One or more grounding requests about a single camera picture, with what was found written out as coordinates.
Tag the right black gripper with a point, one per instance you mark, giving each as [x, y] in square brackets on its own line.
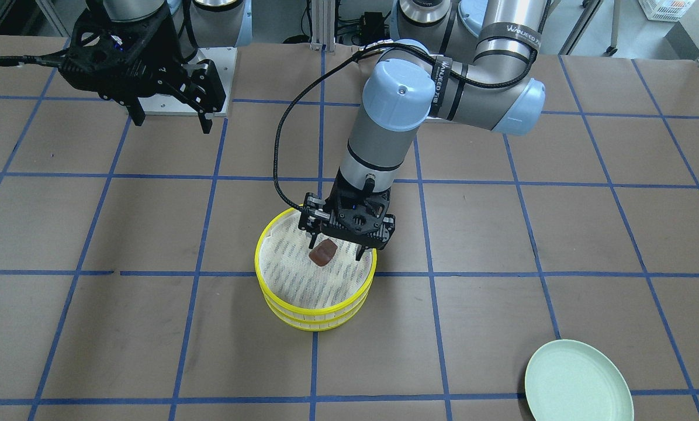
[163, 51]

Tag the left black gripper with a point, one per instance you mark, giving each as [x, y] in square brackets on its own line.
[312, 217]

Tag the brown bun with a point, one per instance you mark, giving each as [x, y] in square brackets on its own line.
[323, 253]

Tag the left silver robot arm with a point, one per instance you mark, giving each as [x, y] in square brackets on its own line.
[463, 61]

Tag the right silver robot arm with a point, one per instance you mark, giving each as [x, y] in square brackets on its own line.
[200, 24]

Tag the light green plate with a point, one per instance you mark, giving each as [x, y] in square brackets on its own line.
[570, 380]

